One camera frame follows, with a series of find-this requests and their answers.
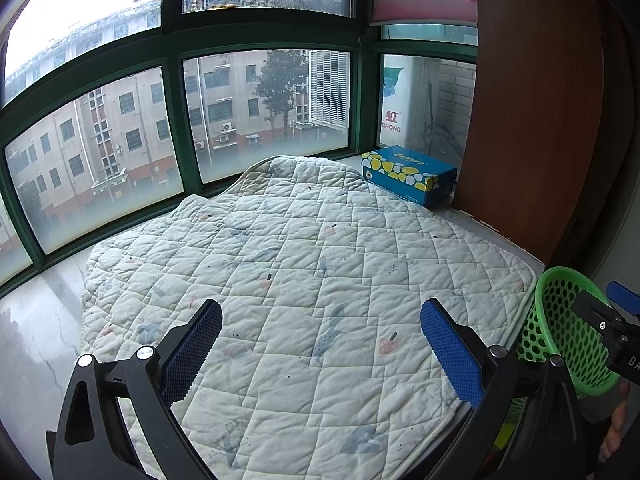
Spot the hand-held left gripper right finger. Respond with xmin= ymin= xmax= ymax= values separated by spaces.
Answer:
xmin=412 ymin=298 xmax=593 ymax=480

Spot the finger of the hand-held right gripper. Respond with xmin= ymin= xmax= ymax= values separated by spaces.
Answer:
xmin=606 ymin=281 xmax=640 ymax=318
xmin=572 ymin=290 xmax=633 ymax=361

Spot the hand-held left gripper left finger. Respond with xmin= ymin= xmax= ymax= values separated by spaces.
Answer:
xmin=46 ymin=298 xmax=224 ymax=480

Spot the green mesh wastebasket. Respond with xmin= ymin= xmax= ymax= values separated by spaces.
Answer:
xmin=515 ymin=266 xmax=626 ymax=401

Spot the person's right hand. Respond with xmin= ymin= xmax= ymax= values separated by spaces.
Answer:
xmin=600 ymin=380 xmax=632 ymax=461

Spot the yellow-green paper sheet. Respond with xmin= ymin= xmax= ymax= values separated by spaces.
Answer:
xmin=492 ymin=420 xmax=518 ymax=456

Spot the white quilted mat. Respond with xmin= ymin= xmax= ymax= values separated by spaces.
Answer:
xmin=80 ymin=155 xmax=538 ymax=480

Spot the blue tissue box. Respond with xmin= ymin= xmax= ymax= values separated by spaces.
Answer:
xmin=361 ymin=145 xmax=458 ymax=209

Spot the brown wooden cabinet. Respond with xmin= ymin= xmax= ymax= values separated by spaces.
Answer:
xmin=452 ymin=0 xmax=606 ymax=266

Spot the beige apartment building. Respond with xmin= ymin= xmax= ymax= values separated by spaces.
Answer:
xmin=0 ymin=0 xmax=311 ymax=256

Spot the white outdoor air conditioner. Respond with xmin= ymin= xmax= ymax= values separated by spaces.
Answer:
xmin=380 ymin=55 xmax=441 ymax=148

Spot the green tree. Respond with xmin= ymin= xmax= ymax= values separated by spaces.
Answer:
xmin=255 ymin=50 xmax=309 ymax=136

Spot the white louvered shutter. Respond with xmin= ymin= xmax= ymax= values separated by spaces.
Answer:
xmin=308 ymin=50 xmax=349 ymax=131

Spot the green window frame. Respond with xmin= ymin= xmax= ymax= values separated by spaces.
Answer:
xmin=0 ymin=0 xmax=478 ymax=286

